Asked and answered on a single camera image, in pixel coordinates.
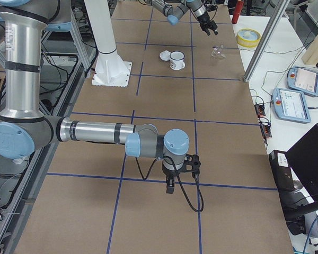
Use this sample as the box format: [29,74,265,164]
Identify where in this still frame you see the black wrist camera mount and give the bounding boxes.
[180,154,201,178]

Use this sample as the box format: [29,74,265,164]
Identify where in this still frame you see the yellow tape roll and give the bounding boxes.
[236,28,261,48]

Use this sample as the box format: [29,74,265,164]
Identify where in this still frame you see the clear glass funnel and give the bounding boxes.
[211,44,226,59]

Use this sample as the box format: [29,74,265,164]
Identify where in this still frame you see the blue teach pendant near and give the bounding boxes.
[272,88,311,123]

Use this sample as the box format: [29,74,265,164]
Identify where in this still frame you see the white round lid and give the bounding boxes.
[159,50,171,61]

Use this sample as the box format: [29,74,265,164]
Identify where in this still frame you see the aluminium frame rail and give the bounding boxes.
[0,52,89,253]

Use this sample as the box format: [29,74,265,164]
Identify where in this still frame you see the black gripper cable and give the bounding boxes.
[135,155,205,212]

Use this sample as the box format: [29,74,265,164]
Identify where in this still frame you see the aluminium frame post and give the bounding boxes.
[243,0,290,83]

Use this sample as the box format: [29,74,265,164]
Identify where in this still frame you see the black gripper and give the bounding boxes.
[199,14,218,36]

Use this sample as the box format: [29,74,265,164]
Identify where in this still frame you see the red cylinder bottle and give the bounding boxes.
[231,0,244,24]

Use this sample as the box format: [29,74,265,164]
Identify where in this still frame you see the blue teach pendant far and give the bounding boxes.
[287,66,318,96]

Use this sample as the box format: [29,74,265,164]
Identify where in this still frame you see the black desktop box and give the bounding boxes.
[269,150,295,192]

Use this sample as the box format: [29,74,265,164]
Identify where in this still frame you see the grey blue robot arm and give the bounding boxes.
[144,0,218,36]

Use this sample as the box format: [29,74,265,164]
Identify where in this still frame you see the white enamel mug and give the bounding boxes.
[170,51,185,70]

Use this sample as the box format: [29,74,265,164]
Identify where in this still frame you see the orange black adapter box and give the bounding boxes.
[260,122,272,139]
[254,103,266,117]

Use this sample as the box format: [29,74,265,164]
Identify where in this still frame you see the blue teach pendant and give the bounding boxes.
[272,88,311,123]
[287,66,318,96]

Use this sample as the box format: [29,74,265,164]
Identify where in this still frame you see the black computer monitor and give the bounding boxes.
[285,123,318,219]

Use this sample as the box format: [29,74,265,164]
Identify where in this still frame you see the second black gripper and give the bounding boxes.
[163,167,176,194]

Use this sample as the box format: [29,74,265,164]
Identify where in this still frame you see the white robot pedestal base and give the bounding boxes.
[84,0,132,87]

